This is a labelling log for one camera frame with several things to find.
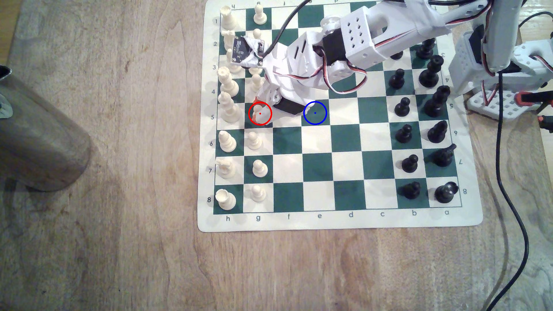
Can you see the green white chess mat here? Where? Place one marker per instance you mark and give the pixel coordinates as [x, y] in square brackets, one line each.
[319, 172]

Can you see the orange black clamp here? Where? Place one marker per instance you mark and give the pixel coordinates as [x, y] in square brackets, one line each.
[533, 98]

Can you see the grey metal cylinder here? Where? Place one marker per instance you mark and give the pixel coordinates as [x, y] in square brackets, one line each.
[39, 138]

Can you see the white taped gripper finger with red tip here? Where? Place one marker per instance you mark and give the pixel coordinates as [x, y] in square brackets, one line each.
[268, 94]
[285, 107]

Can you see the black pawn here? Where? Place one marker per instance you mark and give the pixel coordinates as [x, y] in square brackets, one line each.
[404, 134]
[411, 191]
[397, 80]
[397, 55]
[402, 108]
[409, 164]

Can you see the black king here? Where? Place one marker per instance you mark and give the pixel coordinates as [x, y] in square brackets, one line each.
[436, 103]

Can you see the black queen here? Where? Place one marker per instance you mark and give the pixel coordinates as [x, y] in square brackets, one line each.
[430, 74]

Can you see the white queen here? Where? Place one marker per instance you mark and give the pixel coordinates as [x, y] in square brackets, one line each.
[228, 84]

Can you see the white bishop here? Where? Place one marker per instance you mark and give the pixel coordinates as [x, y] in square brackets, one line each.
[234, 67]
[227, 142]

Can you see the white king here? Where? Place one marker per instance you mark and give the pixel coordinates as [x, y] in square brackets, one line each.
[230, 110]

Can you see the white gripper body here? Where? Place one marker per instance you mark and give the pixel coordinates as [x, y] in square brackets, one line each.
[288, 105]

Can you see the white knight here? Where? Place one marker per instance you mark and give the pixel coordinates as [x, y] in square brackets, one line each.
[225, 169]
[227, 39]

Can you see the white perforated base plate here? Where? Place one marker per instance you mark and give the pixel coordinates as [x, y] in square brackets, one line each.
[492, 110]

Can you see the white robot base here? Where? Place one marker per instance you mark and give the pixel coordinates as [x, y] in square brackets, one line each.
[464, 64]

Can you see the black rook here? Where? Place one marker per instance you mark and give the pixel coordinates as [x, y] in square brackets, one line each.
[446, 193]

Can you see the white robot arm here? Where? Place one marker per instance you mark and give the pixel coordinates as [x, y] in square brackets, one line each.
[363, 36]

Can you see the black bishop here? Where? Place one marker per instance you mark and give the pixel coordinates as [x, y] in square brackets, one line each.
[426, 49]
[437, 133]

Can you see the small camera circuit board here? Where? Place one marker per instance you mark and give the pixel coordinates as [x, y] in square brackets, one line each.
[244, 51]

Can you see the white pawn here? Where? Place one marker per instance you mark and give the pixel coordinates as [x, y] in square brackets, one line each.
[259, 169]
[261, 117]
[254, 141]
[259, 16]
[257, 33]
[257, 83]
[258, 194]

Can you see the black knight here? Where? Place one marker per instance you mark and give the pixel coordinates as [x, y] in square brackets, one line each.
[443, 157]

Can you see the white rook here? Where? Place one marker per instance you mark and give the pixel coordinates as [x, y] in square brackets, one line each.
[224, 201]
[227, 19]

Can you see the red black clamp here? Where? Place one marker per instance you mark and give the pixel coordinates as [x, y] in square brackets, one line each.
[548, 123]

